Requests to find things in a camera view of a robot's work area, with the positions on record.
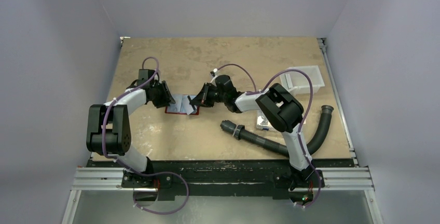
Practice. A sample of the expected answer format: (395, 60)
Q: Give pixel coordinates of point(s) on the clear plastic screw box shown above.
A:
(263, 123)

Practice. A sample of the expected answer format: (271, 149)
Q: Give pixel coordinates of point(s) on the aluminium frame rail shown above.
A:
(87, 178)

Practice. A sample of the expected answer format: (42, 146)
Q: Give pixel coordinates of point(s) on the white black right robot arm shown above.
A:
(280, 108)

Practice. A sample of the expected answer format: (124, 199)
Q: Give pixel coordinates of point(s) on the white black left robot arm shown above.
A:
(108, 130)

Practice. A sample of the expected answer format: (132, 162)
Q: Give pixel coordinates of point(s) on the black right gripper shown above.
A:
(207, 95)

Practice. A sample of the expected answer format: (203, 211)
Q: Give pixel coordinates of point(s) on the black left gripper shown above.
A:
(165, 99)

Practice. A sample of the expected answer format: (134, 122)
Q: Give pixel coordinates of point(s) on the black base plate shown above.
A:
(298, 191)

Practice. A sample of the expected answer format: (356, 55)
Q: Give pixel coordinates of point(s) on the red leather card holder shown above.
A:
(176, 108)

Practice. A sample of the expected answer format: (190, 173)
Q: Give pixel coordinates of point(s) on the white plastic tray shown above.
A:
(296, 83)

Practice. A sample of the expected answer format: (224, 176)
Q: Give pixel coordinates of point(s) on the white VIP card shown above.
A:
(186, 107)

